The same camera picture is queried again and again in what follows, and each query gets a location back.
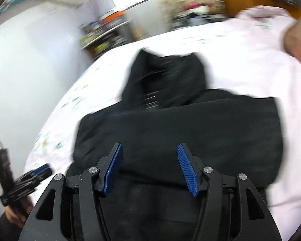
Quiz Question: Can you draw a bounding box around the black hooded jacket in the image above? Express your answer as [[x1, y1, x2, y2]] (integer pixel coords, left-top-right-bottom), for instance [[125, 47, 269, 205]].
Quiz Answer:
[[67, 50, 283, 240]]

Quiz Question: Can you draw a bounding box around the pink floral bed sheet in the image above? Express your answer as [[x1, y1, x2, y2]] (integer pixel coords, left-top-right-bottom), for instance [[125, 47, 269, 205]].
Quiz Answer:
[[25, 6, 301, 240]]

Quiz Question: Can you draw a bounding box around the orange-lidded clear box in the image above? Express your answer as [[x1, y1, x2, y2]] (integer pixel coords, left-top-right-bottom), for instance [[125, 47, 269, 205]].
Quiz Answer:
[[101, 10, 125, 23]]

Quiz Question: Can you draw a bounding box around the person's left hand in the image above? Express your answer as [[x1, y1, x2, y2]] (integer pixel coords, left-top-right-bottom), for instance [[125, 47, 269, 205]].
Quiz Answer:
[[4, 196, 34, 228]]

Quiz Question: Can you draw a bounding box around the cluttered wooden shelf unit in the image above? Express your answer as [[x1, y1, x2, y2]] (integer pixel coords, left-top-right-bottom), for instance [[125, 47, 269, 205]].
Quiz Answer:
[[80, 14, 135, 60]]

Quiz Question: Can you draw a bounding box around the pile of clothes by curtain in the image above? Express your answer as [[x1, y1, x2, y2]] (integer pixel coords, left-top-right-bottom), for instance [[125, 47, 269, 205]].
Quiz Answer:
[[172, 3, 212, 23]]

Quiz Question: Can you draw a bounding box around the heart-patterned curtain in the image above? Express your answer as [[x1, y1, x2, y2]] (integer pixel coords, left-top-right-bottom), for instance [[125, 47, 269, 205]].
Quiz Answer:
[[158, 0, 225, 29]]

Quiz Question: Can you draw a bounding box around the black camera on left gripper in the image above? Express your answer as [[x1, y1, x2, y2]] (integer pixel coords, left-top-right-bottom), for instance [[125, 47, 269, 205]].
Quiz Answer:
[[0, 141, 13, 184]]

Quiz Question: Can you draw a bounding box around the brown plush blanket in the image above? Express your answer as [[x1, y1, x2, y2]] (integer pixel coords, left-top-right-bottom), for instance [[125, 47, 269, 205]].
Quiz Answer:
[[283, 18, 301, 62]]

